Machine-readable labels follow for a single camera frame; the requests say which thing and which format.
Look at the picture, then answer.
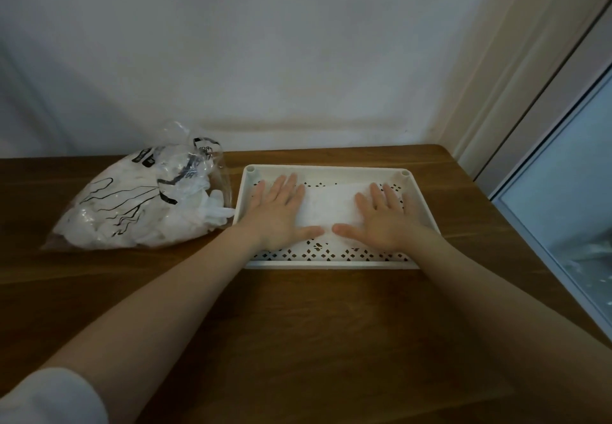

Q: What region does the person's right hand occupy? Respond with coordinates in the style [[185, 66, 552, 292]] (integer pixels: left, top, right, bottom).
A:
[[332, 182, 425, 253]]

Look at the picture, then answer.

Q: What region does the person's left hand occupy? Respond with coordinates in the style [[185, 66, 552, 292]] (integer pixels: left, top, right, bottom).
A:
[[237, 173, 325, 252]]

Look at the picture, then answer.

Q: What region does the white cloth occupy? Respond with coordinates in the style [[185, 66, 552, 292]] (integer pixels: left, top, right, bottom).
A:
[[296, 183, 383, 237]]

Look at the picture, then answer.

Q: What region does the person's left forearm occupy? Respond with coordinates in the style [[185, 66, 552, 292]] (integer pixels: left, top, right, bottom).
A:
[[40, 228, 263, 424]]

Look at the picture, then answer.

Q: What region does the person's right forearm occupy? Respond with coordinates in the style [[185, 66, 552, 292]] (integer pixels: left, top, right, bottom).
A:
[[406, 229, 612, 424]]

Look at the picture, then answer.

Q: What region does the white perforated plastic tray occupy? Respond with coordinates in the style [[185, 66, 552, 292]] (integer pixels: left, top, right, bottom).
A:
[[234, 164, 441, 270]]

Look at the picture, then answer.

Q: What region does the clear plastic bag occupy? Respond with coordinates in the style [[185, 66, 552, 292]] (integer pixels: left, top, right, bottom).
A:
[[40, 121, 236, 252]]

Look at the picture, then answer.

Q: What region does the glass window pane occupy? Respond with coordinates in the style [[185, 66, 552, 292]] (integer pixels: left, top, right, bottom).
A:
[[497, 67, 612, 329]]

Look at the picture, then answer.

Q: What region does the white sleeve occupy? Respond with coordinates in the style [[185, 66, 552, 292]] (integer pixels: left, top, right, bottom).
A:
[[0, 367, 110, 424]]

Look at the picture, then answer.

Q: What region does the beige window frame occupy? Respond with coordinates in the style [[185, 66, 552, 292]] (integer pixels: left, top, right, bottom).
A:
[[449, 0, 612, 343]]

